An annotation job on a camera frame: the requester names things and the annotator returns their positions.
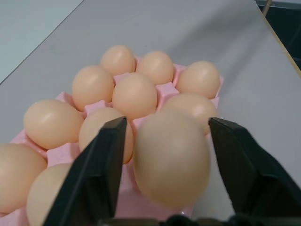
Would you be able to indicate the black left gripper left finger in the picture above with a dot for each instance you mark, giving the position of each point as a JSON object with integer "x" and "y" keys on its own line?
{"x": 94, "y": 174}

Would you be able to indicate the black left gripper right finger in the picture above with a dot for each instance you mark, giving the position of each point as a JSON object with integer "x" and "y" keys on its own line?
{"x": 254, "y": 174}

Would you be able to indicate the beige egg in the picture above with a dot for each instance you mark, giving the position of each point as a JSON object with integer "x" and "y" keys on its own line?
{"x": 118, "y": 59}
{"x": 195, "y": 106}
{"x": 53, "y": 123}
{"x": 134, "y": 95}
{"x": 200, "y": 78}
{"x": 18, "y": 176}
{"x": 44, "y": 195}
{"x": 155, "y": 67}
{"x": 171, "y": 160}
{"x": 92, "y": 87}
{"x": 94, "y": 131}

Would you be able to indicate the pink egg tray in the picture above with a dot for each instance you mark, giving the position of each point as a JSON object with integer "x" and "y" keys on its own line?
{"x": 164, "y": 90}

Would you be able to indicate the thin wooden stick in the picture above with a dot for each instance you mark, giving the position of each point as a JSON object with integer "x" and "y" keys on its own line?
{"x": 266, "y": 7}

